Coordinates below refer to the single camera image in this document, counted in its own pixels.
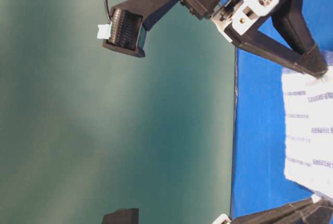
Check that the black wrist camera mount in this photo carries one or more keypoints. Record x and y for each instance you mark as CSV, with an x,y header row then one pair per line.
x,y
130,22

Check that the green backdrop sheet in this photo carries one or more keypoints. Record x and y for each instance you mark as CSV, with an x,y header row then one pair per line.
x,y
86,131

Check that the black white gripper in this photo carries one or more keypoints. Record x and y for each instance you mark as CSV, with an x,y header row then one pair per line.
x,y
238,21

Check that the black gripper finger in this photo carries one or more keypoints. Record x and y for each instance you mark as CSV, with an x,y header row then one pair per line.
x,y
304,211

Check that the white blue striped towel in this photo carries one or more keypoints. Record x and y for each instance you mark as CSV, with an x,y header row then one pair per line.
x,y
308,122

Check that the blue table cloth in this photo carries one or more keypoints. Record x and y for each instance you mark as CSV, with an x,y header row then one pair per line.
x,y
259,142

